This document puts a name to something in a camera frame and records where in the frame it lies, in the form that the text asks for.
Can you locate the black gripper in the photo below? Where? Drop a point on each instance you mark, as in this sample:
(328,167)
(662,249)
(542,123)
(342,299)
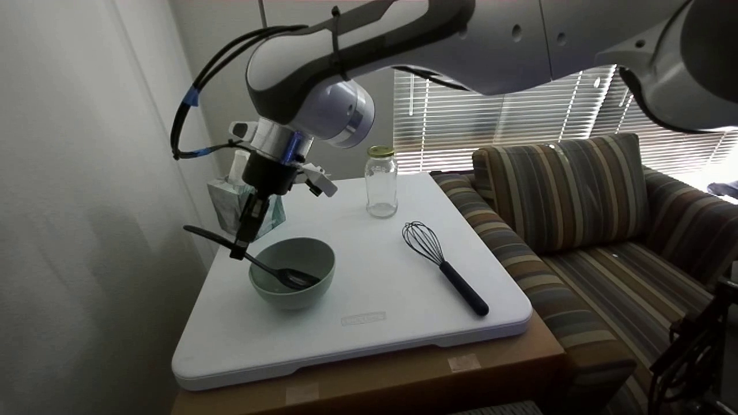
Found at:
(268,176)

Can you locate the black spoon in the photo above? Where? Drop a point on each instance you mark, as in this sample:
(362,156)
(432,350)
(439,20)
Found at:
(207,234)

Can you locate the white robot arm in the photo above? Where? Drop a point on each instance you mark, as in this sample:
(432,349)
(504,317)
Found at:
(491,37)

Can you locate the green bowl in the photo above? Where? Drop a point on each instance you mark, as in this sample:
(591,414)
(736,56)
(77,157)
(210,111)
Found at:
(296,300)

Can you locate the white table board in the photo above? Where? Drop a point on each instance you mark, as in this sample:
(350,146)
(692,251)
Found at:
(260,347)

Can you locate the glass jar with lid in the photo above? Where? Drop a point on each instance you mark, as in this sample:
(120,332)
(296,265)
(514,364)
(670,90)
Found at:
(380,186)

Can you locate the wooden table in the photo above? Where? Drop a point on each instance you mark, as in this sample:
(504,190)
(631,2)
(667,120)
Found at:
(399,382)

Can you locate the white window blinds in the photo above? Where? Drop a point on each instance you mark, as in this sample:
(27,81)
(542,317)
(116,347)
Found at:
(491,123)

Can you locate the striped sofa cushion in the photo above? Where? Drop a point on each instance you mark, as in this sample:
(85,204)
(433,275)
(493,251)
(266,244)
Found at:
(560,192)

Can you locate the striped sofa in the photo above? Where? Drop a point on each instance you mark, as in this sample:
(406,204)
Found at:
(606,307)

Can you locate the blue object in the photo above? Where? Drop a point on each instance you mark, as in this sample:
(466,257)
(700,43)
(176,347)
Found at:
(724,190)

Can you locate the black metal frame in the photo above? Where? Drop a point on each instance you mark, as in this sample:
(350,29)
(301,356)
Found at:
(692,347)

